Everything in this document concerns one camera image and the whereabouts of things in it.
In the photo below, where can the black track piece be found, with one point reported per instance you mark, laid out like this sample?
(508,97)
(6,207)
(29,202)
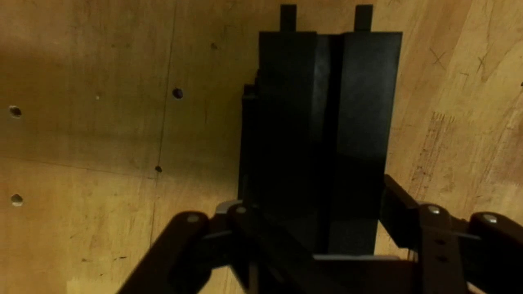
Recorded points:
(323,130)

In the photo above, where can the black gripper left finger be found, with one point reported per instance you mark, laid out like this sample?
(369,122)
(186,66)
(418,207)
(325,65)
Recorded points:
(262,257)

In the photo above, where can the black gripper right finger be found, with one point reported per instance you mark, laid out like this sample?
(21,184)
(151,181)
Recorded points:
(485,253)

